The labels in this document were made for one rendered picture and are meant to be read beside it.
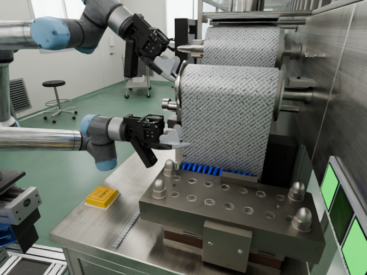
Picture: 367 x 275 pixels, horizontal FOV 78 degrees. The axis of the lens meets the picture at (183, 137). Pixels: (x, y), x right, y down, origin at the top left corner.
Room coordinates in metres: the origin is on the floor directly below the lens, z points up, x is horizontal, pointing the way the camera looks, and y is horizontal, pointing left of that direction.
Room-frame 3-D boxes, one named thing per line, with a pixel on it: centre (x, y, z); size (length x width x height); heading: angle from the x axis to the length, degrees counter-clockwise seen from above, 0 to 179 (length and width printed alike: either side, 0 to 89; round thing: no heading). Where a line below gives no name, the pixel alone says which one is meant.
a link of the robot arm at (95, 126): (0.69, 0.27, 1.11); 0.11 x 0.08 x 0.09; 72
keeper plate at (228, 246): (0.35, -0.09, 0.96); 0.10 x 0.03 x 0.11; 72
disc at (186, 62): (0.67, -0.01, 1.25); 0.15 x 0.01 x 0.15; 162
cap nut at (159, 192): (0.45, 0.06, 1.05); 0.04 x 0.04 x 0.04
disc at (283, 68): (0.59, -0.25, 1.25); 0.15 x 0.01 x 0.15; 162
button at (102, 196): (0.58, 0.26, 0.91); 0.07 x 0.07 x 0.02; 72
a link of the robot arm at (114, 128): (0.67, 0.20, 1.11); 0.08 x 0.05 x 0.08; 162
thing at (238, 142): (0.57, -0.11, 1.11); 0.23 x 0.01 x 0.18; 72
